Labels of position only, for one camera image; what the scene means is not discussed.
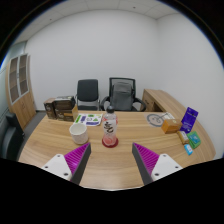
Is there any black box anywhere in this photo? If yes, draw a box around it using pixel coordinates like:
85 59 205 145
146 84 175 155
52 95 77 111

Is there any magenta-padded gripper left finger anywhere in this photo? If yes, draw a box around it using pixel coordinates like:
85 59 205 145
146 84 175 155
41 142 92 186

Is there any small light blue pack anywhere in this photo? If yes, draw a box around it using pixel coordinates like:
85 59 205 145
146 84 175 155
183 143 194 157

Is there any black office chair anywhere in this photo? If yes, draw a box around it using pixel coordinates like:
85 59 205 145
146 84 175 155
74 78 101 111

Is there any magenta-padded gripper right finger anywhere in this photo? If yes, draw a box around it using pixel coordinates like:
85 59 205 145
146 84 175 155
131 143 183 185

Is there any wooden side desk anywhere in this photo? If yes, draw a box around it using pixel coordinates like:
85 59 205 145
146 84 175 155
141 87 188 118

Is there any small yellow pack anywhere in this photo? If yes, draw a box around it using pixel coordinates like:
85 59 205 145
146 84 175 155
176 130 190 146

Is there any green box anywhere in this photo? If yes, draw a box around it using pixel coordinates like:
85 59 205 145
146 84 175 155
186 130 202 150

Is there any orange box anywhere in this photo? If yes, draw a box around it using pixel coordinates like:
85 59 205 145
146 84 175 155
161 118 183 135

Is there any clear drink bottle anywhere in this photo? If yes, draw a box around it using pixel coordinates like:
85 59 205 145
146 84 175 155
101 105 120 148

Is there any wooden cabinet with glass doors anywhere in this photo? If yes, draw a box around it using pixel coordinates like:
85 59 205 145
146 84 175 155
4 52 37 130

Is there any green and purple printed leaflet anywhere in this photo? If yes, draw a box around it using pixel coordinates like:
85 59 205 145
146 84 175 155
73 112 104 127

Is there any flat round red coaster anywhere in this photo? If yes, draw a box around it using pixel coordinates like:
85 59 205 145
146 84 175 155
101 136 120 149

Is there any small dark brown box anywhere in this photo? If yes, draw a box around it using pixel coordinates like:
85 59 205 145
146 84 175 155
43 97 57 120

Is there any white sheet with round print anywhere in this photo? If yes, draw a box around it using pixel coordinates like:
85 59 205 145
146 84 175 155
145 112 175 129

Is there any white patterned cup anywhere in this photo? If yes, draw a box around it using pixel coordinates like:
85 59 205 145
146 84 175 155
68 122 90 146

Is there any black sofa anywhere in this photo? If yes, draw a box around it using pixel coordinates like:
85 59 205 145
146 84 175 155
0 112 26 162

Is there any purple box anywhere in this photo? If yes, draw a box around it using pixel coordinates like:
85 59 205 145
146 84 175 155
180 106 200 134

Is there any grey mesh office chair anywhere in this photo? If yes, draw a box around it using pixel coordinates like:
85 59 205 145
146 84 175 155
99 76 147 113

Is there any tan and brown box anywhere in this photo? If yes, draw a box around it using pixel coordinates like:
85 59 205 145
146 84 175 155
54 104 80 123

